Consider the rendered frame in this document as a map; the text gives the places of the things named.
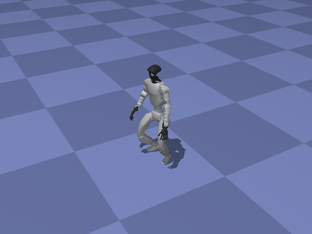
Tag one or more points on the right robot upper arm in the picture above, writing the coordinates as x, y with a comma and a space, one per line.
145, 91

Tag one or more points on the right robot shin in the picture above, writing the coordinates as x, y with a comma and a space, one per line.
149, 141

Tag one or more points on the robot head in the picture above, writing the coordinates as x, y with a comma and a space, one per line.
154, 69

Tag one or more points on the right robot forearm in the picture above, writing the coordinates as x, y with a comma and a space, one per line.
140, 101

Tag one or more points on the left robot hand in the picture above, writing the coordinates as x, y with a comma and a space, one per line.
164, 133

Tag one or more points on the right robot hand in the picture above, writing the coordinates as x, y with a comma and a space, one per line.
135, 109

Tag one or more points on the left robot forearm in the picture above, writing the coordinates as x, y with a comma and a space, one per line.
166, 115

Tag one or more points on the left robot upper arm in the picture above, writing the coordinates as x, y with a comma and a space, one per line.
165, 92

